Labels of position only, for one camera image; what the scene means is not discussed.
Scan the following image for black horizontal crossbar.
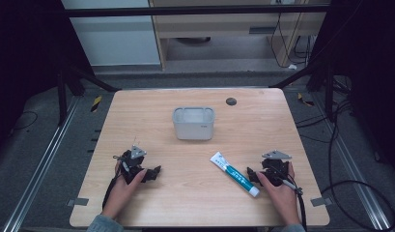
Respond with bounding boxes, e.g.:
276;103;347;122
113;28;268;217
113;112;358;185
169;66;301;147
63;3;332;19

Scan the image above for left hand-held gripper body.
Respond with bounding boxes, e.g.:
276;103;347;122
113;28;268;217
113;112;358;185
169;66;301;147
113;144;148;186

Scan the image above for grey plastic storage box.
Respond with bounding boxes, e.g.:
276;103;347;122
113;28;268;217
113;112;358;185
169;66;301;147
171;106;216;141

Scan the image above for long black floor cable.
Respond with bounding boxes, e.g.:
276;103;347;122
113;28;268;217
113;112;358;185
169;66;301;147
295;96;395;232

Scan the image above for yellow black hazard tape strip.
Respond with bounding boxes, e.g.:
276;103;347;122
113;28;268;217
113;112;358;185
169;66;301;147
296;92;315;107
90;95;103;113

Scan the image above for hanging black desk cables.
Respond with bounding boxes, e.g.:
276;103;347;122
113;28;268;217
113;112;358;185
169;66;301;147
269;12;313;70

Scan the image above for thin black floor cable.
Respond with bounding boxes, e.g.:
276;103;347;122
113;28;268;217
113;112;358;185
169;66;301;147
10;110;39;132

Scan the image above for person's left hand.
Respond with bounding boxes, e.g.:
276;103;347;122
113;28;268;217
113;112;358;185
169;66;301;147
100;159;148;220

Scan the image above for left hand-held gripper black cable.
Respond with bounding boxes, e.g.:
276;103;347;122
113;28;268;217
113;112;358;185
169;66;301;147
101;155;127;210

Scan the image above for white and teal toothpaste tube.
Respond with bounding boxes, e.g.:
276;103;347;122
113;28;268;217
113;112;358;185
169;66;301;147
209;151;261;198

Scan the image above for black metal stand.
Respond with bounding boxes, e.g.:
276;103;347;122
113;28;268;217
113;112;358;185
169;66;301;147
268;59;338;123
55;59;123;128

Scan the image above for grey tape patch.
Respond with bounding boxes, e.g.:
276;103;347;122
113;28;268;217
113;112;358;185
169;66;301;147
66;197;90;208
309;195;334;208

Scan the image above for aluminium floor rail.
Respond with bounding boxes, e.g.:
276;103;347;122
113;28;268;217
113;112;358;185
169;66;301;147
310;92;393;232
1;96;81;232

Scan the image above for dark curtain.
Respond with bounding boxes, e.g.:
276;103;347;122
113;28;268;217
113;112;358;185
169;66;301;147
305;0;395;178
0;0;96;156

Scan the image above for hand-held gripper black cable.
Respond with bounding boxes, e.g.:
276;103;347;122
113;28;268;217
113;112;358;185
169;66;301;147
269;165;308;232
101;155;127;210

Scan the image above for person's right hand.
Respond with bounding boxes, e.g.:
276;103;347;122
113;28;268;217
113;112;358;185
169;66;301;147
255;161;302;226

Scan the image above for light wooden desk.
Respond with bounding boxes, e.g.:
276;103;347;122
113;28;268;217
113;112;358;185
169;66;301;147
148;0;332;71

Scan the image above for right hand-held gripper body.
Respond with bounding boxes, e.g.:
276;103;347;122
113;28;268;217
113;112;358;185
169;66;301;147
260;149;293;188

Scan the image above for white cabinet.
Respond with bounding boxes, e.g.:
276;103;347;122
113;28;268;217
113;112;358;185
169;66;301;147
60;0;162;68

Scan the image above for right hand-held gripper black cable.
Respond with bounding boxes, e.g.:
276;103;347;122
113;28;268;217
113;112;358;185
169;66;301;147
269;165;308;232

